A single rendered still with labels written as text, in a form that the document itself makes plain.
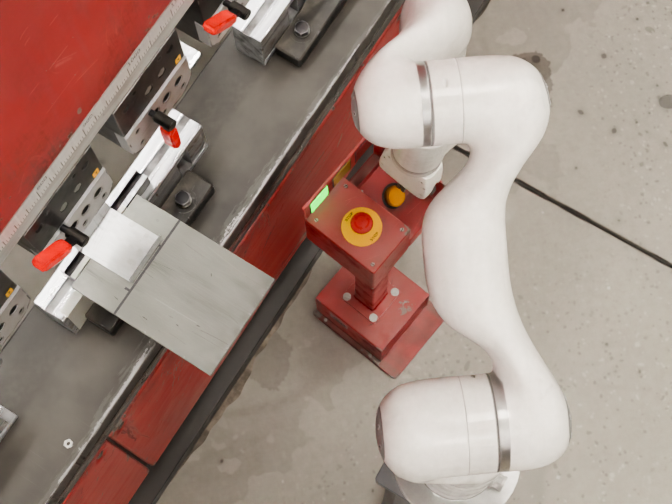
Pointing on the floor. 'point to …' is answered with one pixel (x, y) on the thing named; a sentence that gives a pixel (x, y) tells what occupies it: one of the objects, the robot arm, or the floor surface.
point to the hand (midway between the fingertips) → (406, 180)
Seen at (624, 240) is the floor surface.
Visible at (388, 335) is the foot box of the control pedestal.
